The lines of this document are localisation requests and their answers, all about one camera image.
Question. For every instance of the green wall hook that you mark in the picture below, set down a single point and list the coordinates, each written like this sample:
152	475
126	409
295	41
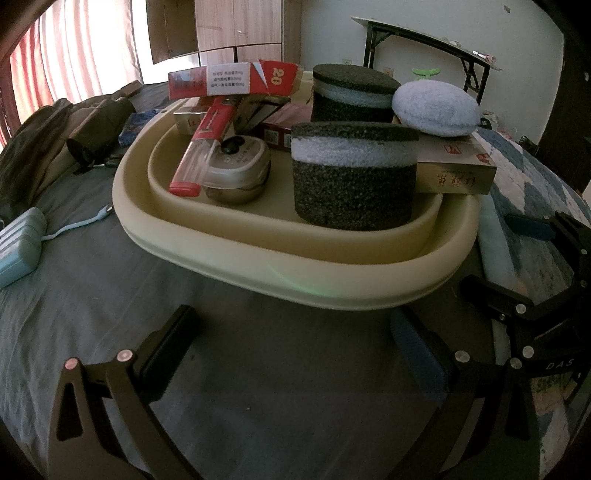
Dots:
425	74

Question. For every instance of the red pack white flap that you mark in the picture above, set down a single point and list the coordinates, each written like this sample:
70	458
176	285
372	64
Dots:
277	78

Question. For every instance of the red cigarette box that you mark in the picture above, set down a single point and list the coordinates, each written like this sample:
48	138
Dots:
286	117

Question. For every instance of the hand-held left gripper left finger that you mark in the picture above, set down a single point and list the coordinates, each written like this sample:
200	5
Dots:
178	332

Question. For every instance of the beige cigarette box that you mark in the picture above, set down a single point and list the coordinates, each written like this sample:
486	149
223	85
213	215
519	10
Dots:
189	117

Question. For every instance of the light blue power bank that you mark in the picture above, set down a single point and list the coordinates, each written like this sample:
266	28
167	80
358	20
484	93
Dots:
21	249

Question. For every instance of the black foam cylinder white band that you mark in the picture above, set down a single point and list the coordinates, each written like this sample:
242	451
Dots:
353	184
351	92

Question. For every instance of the round metal tin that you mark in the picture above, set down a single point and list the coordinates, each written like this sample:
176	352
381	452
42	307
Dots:
240	170

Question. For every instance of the white round foam pad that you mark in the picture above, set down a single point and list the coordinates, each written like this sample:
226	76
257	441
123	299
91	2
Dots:
436	108

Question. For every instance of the blue patchwork blanket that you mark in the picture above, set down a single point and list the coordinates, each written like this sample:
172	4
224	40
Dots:
521	184

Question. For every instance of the dark door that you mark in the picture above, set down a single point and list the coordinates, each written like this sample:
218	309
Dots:
572	115

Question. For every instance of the cream plastic basin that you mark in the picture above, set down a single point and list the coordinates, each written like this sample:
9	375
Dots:
258	258

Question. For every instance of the pink striped curtain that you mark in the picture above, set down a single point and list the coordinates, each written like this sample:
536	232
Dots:
69	50

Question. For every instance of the long red white carton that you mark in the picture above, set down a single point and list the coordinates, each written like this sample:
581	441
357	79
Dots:
207	81

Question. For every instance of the black folding table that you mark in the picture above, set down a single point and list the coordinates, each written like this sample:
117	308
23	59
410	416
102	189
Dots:
415	31

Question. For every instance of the gold white cigarette box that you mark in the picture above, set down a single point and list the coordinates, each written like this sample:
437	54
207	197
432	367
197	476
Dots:
455	168

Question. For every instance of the black cloth bundle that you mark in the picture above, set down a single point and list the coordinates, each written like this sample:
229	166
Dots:
101	129

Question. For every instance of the blue printed packet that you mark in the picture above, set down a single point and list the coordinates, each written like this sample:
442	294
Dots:
138	129

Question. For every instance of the slim red lighter pack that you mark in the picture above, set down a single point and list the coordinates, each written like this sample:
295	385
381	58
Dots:
203	147

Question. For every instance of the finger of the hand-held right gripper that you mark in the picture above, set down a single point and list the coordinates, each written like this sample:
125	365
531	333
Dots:
531	227
489	295

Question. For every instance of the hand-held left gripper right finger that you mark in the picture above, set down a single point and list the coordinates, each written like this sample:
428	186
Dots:
418	355

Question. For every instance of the wooden wardrobe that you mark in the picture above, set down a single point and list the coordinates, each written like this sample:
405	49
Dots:
240	23

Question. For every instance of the dark olive jacket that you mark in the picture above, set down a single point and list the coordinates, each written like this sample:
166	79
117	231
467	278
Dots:
37	147

